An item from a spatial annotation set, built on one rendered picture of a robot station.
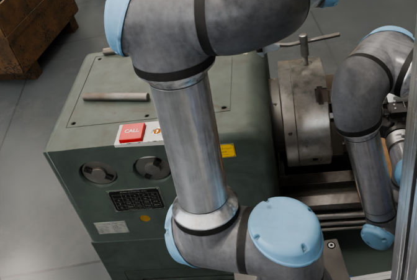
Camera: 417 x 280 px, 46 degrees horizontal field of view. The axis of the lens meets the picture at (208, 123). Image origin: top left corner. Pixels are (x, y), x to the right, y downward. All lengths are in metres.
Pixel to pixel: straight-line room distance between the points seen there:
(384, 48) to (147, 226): 0.83
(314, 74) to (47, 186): 2.18
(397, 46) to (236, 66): 0.49
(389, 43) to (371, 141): 0.21
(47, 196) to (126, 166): 1.87
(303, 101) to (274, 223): 0.58
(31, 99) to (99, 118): 2.71
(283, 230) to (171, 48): 0.36
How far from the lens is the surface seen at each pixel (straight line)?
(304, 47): 1.38
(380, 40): 1.11
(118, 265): 1.68
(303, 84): 1.35
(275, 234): 0.80
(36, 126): 3.72
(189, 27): 0.59
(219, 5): 0.58
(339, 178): 1.58
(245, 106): 1.25
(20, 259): 2.90
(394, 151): 1.30
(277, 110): 1.37
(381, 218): 1.23
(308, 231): 0.81
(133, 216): 1.45
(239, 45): 0.60
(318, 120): 1.33
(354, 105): 1.03
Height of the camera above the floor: 2.04
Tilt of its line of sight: 40 degrees down
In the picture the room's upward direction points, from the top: 14 degrees counter-clockwise
